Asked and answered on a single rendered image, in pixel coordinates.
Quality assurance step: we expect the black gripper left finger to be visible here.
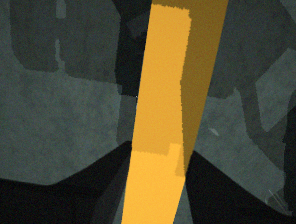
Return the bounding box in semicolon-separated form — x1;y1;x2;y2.
0;141;132;224

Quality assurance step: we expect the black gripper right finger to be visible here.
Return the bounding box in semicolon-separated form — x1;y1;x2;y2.
185;150;296;224

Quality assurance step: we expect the yellow bar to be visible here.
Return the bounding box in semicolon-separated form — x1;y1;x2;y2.
121;0;229;224

